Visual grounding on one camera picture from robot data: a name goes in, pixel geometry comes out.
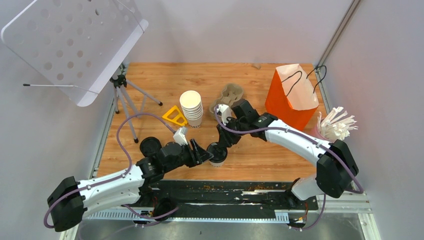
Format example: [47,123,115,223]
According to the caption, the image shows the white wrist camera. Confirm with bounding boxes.
[173,126,188,146]
[215,104,232,126]

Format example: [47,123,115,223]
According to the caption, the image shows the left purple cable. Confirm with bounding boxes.
[43,112,176,229]

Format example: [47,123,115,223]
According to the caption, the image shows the black coffee cup lid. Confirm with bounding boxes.
[207,142,228,160]

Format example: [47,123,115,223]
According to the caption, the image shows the pink cup of wrapped straws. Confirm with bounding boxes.
[310,106,359,142]

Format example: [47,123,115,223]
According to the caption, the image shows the white tripod stand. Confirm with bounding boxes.
[109,74,164,144]

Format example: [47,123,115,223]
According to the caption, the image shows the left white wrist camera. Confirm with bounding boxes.
[173,126,188,146]

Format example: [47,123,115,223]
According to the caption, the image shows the clear perforated acrylic panel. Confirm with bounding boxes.
[1,0,149,107]

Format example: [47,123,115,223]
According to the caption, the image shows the orange paper bag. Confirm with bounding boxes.
[264,64,319,131]

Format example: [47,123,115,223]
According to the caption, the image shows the yellow plastic triangle holder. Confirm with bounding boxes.
[162,105,188,127]

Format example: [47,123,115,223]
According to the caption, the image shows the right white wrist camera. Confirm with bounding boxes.
[215,104,232,126]

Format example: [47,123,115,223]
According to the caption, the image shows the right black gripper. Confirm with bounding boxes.
[217,116,249,148]

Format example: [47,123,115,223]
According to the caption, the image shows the stacked pulp cup carriers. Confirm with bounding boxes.
[209,83,244,117]

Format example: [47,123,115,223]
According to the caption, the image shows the single white paper cup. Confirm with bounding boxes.
[209,159,225,168]

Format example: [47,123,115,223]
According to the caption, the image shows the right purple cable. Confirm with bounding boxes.
[213,105,365,195]

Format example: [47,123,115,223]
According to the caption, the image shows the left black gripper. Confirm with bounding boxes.
[164,139,215,174]

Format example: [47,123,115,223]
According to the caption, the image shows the stack of white paper cups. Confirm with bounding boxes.
[179,90,204,128]

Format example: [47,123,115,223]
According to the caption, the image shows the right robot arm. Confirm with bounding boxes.
[213,98,359,209]

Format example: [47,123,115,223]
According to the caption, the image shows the purple cable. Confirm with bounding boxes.
[213,105,365,195]
[43,112,176,229]

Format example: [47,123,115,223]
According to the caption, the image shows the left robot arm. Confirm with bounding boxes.
[44,139,214,232]

